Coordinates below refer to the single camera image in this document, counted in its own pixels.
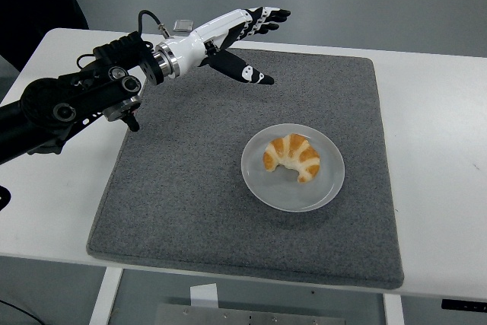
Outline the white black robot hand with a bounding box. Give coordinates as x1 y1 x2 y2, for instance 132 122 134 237
167 6 292 86

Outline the golden croissant bread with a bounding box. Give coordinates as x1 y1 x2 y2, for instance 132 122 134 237
263 133 321 183

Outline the round pale grey plate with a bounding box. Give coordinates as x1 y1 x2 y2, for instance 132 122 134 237
240 123 346 213

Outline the grey metal plate with screws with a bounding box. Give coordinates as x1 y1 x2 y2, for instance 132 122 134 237
154 303 347 325

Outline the silver square floor socket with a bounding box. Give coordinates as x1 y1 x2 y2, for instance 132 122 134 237
173 19 196 33

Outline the grey felt mat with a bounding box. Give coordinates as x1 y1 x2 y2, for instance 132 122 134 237
86 47 405 290

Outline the person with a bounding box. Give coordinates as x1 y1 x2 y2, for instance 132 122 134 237
0 0 91 73

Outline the white table leg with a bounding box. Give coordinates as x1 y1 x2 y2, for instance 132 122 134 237
382 293 405 325
88 266 125 325

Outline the black table control panel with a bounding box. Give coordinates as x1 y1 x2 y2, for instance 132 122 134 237
441 298 487 311

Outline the thin black floor cable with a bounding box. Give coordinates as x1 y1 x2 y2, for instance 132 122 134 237
0 297 43 325

